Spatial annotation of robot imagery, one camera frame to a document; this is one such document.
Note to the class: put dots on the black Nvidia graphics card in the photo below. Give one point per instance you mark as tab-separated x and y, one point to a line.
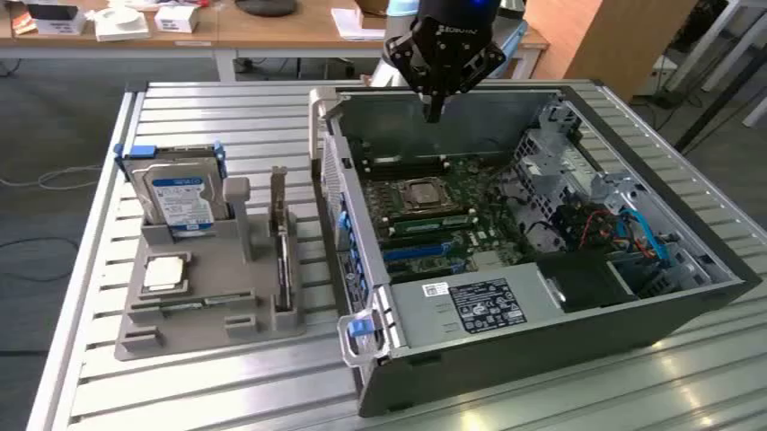
283	251

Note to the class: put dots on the green spare RAM stick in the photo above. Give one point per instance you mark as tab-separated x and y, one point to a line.
192	304

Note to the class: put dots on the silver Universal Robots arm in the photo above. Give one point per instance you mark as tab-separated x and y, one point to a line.
380	72

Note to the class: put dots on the silver metal drive cage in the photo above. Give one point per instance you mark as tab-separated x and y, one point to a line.
548	179

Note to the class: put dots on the grey power supply unit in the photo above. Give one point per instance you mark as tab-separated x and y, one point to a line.
431	310

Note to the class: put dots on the orange booklet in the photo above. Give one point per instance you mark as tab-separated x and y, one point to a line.
23	23

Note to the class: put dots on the brown cardboard box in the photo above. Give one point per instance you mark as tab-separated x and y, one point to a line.
371	9

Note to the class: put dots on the silver spare CPU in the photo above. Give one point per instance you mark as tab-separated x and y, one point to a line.
163	273

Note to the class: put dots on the blue expansion slot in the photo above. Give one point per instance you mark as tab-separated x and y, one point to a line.
416	252

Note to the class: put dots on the wooden cabinet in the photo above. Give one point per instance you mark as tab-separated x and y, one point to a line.
604	45

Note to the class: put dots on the black fan shroud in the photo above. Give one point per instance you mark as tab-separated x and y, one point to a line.
584	280

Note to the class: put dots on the blue plastic case latch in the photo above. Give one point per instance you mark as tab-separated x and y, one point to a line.
359	328

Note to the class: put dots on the black expansion slot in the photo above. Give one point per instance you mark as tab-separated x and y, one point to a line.
419	269

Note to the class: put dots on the black metal pole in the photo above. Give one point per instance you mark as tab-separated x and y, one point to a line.
715	101

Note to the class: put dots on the wooden desk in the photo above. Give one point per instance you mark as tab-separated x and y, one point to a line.
269	33

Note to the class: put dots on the green motherboard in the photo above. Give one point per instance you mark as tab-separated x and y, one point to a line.
479	224

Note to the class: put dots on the hard disk with blue carrier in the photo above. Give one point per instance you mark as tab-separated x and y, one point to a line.
180	197

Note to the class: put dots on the white square device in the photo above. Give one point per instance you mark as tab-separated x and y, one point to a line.
121	27

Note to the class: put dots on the white paper stack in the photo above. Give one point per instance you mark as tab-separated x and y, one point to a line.
356	28

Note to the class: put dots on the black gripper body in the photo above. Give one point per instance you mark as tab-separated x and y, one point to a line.
446	49

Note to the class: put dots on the small white cardboard box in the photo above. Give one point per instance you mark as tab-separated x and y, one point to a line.
175	20

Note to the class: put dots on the black open PC case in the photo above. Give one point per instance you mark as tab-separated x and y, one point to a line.
539	350

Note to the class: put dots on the black round object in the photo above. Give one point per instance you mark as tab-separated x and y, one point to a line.
267	6

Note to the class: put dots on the white box with black lid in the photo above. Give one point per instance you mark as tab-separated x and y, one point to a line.
55	20

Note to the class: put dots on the white metal desk frame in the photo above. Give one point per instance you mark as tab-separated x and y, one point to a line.
727	40

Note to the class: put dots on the silver chipset heatsink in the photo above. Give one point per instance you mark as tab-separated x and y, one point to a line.
490	261

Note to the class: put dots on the metal CPU socket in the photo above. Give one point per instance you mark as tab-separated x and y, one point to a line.
427	194

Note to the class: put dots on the grey plastic parts rack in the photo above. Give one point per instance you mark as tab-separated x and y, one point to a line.
221	323

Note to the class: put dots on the green installed RAM stick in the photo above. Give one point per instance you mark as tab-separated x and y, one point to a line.
428	224

